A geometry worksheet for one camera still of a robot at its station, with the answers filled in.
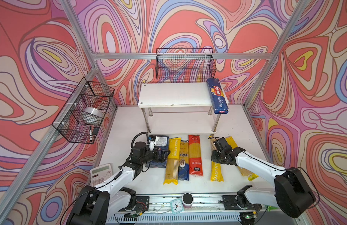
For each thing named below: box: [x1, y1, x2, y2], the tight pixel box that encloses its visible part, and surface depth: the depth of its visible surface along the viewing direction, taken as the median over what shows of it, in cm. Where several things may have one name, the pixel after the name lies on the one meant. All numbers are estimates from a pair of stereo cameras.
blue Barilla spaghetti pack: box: [206, 78, 230, 115], surface depth 73 cm
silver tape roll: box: [82, 106, 104, 118], surface depth 75 cm
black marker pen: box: [89, 125, 93, 142], surface depth 74 cm
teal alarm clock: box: [170, 198, 184, 215], surface depth 72 cm
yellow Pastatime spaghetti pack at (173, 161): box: [163, 137, 182, 186], surface depth 86 cm
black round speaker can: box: [181, 192, 194, 209], surface depth 72 cm
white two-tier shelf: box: [137, 82, 220, 134], surface depth 86 cm
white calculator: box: [90, 163, 113, 188], surface depth 84 cm
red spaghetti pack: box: [188, 134, 204, 177], surface depth 90 cm
